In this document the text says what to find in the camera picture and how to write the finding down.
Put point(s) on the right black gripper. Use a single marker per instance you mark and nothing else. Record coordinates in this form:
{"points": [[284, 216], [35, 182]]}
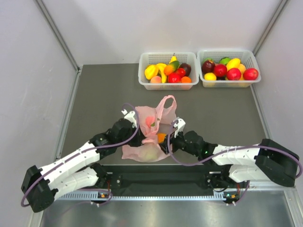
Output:
{"points": [[173, 140]]}

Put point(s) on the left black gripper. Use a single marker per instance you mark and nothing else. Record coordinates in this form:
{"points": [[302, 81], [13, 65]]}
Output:
{"points": [[139, 137]]}

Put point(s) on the pink plastic bag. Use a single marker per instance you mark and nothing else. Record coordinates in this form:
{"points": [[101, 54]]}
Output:
{"points": [[150, 121]]}

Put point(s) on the green orange mango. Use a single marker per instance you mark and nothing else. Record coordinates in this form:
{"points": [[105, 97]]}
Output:
{"points": [[171, 67]]}

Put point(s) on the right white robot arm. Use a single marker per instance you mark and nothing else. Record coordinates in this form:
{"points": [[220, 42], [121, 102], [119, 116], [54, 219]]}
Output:
{"points": [[267, 161]]}

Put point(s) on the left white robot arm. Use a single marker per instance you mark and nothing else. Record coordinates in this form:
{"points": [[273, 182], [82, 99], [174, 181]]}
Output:
{"points": [[39, 185]]}

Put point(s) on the small yellow fruit in bag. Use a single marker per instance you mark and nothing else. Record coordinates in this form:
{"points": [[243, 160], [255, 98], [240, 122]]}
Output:
{"points": [[151, 156]]}

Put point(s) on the orange fruit in bag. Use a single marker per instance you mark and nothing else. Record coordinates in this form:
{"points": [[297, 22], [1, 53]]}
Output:
{"points": [[161, 137]]}

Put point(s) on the peach fruit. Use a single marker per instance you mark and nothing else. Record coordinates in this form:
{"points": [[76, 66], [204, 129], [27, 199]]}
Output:
{"points": [[156, 80]]}

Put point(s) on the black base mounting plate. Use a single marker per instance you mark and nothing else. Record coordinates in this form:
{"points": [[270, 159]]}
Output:
{"points": [[163, 180]]}

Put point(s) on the orange tangerine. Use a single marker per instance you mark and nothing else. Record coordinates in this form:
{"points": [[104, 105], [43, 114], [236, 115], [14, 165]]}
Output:
{"points": [[186, 79]]}

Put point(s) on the red apple in left basket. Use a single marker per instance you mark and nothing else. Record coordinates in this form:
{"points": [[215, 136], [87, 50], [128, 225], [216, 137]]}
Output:
{"points": [[174, 78]]}

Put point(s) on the yellow lemon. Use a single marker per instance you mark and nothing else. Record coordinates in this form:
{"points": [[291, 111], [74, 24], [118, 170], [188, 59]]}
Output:
{"points": [[210, 76]]}

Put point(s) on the dark plum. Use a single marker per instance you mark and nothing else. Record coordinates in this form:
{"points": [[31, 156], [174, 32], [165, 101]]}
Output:
{"points": [[187, 68]]}

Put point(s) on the dark red apple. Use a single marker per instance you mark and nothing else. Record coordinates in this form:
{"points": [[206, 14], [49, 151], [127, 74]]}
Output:
{"points": [[208, 66]]}

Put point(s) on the yellow banana bunch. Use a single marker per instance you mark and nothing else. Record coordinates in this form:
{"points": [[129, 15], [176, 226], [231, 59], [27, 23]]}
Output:
{"points": [[161, 67]]}

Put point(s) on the red apple middle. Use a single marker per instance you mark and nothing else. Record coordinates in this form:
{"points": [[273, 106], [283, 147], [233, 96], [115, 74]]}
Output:
{"points": [[220, 70]]}

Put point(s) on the red apple front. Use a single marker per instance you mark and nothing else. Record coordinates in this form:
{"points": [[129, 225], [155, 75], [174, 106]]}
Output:
{"points": [[233, 74]]}

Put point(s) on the left white plastic basket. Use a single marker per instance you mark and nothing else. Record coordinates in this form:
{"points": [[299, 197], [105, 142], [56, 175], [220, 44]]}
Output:
{"points": [[153, 58]]}

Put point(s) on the white plastic basket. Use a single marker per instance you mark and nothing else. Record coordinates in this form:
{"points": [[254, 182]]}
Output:
{"points": [[247, 58], [153, 58]]}

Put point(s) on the yellow pear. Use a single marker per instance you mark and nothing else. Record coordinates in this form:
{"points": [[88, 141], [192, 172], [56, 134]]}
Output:
{"points": [[173, 58]]}

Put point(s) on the green lime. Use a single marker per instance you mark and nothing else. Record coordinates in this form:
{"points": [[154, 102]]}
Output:
{"points": [[224, 60]]}

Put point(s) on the yellow mango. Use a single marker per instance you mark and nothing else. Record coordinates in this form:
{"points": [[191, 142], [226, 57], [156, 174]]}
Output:
{"points": [[233, 63]]}

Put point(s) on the red apple right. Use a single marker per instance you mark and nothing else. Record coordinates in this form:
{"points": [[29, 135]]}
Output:
{"points": [[250, 74]]}

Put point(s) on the right white plastic basket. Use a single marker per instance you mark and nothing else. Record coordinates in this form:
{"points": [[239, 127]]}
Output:
{"points": [[247, 58]]}

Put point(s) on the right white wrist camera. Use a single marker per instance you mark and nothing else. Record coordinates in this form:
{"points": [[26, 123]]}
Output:
{"points": [[178, 125]]}

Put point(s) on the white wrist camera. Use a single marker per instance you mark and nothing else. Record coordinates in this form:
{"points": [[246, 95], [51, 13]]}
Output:
{"points": [[178, 125], [130, 116]]}

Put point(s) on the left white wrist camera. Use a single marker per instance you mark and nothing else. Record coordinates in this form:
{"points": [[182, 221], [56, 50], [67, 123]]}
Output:
{"points": [[130, 116]]}

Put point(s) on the grey slotted cable duct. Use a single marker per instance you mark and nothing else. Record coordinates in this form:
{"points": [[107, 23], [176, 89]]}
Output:
{"points": [[98, 196]]}

